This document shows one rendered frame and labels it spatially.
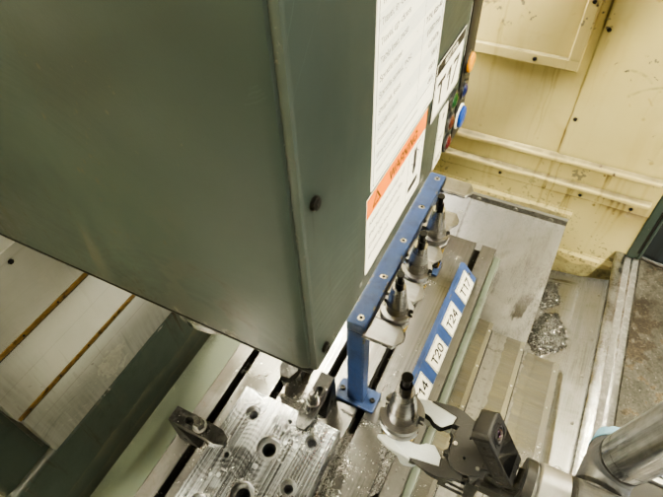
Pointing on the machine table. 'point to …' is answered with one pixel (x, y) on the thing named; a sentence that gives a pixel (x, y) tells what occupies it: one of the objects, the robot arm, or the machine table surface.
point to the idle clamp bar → (291, 373)
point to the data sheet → (402, 73)
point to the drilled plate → (271, 415)
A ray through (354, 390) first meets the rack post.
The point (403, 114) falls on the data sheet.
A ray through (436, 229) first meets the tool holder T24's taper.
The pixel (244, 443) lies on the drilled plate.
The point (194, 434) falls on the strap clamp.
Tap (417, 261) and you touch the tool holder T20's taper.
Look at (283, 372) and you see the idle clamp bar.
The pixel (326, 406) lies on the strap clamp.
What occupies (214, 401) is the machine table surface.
